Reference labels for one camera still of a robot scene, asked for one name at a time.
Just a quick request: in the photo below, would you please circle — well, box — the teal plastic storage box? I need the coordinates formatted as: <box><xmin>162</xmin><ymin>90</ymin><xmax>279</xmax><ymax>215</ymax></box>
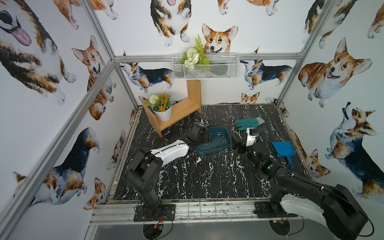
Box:
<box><xmin>196</xmin><ymin>126</ymin><xmax>232</xmax><ymax>156</ymax></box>

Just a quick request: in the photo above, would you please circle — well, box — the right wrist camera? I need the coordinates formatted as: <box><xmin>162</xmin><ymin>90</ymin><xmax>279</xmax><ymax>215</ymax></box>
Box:
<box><xmin>246</xmin><ymin>128</ymin><xmax>259</xmax><ymax>147</ymax></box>

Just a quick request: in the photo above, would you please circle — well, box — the blue plastic dustpan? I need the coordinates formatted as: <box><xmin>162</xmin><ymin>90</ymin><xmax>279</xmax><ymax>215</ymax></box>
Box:
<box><xmin>272</xmin><ymin>142</ymin><xmax>296</xmax><ymax>169</ymax></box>

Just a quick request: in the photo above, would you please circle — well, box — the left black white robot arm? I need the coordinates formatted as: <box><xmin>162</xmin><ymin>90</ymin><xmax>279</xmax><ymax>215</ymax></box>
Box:
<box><xmin>123</xmin><ymin>122</ymin><xmax>211</xmax><ymax>214</ymax></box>

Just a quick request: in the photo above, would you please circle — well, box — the white pot with flowers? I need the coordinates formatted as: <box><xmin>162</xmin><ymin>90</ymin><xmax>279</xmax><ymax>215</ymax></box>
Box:
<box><xmin>143</xmin><ymin>92</ymin><xmax>172</xmax><ymax>122</ymax></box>

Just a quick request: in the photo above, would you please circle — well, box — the green white artificial plant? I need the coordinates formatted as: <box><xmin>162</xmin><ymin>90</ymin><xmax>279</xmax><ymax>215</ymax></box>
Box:
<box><xmin>180</xmin><ymin>35</ymin><xmax>210</xmax><ymax>70</ymax></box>

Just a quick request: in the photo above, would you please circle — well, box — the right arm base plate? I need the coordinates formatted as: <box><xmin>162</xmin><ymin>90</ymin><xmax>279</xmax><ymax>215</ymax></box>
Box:
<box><xmin>254</xmin><ymin>201</ymin><xmax>298</xmax><ymax>219</ymax></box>

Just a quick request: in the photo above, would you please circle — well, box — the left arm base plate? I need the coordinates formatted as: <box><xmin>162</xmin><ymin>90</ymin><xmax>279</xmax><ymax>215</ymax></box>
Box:
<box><xmin>134</xmin><ymin>204</ymin><xmax>176</xmax><ymax>222</ymax></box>

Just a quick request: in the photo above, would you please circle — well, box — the white wire basket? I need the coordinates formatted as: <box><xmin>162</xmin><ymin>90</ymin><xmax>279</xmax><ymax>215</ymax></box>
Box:
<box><xmin>172</xmin><ymin>53</ymin><xmax>240</xmax><ymax>80</ymax></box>

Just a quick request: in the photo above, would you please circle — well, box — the green work glove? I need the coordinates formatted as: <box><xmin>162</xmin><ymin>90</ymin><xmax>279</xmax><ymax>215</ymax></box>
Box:
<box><xmin>236</xmin><ymin>117</ymin><xmax>265</xmax><ymax>131</ymax></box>

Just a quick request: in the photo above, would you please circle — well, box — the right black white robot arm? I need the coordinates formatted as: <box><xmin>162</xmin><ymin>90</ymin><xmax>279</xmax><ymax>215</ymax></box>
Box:
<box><xmin>233</xmin><ymin>139</ymin><xmax>371</xmax><ymax>240</ymax></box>

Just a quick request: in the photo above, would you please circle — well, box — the wooden shelf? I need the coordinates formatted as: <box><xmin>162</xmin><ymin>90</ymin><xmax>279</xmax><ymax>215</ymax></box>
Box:
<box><xmin>143</xmin><ymin>80</ymin><xmax>202</xmax><ymax>138</ymax></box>

